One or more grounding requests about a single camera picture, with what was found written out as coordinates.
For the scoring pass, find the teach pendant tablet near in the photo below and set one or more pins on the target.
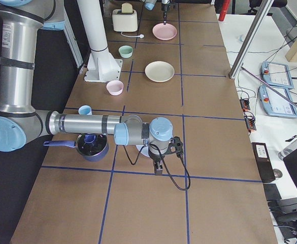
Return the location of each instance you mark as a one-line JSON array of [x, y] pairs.
[[275, 105]]

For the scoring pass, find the aluminium frame post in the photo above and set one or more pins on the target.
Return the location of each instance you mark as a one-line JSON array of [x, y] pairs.
[[260, 15]]

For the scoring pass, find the orange connector board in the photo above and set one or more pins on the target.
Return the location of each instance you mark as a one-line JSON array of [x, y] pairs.
[[245, 104]]

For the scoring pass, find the teach pendant tablet far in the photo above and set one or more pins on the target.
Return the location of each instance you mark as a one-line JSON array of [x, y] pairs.
[[276, 74]]

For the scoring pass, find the teach pendant tablet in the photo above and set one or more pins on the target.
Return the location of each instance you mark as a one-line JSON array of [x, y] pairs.
[[275, 105], [276, 74]]

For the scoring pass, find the white power plug with cable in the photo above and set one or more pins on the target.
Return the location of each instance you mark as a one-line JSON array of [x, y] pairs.
[[141, 36]]

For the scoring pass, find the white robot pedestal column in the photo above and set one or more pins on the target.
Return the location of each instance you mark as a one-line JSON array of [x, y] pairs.
[[92, 19]]

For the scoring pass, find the pink bowl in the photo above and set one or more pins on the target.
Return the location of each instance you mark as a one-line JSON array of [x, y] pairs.
[[115, 87]]

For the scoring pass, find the red cylinder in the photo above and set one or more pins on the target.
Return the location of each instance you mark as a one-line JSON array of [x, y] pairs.
[[224, 10]]

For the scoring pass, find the light blue cup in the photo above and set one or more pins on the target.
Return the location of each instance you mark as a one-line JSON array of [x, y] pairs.
[[85, 110]]

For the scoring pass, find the pink plate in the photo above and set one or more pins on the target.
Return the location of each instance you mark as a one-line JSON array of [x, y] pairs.
[[164, 31]]

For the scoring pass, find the green bowl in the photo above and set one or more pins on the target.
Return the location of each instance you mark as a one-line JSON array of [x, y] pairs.
[[125, 51]]

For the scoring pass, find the cream plate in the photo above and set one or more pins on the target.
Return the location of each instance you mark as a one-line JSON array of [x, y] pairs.
[[159, 71]]

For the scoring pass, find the black box with label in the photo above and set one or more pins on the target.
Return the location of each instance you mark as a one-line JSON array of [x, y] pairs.
[[263, 162]]

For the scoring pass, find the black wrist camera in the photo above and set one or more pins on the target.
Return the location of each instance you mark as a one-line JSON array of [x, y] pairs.
[[175, 147]]

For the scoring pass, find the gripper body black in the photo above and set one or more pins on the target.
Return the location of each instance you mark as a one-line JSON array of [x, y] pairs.
[[156, 159], [165, 7]]

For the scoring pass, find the dark blue saucepan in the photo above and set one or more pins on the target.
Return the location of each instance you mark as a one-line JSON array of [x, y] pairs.
[[92, 147]]

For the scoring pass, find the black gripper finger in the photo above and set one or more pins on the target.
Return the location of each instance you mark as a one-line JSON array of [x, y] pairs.
[[164, 18]]

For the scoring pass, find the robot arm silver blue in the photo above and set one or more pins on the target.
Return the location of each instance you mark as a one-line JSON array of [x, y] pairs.
[[150, 4], [20, 123]]

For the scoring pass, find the blue plate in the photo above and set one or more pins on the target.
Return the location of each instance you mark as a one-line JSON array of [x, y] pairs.
[[143, 150]]

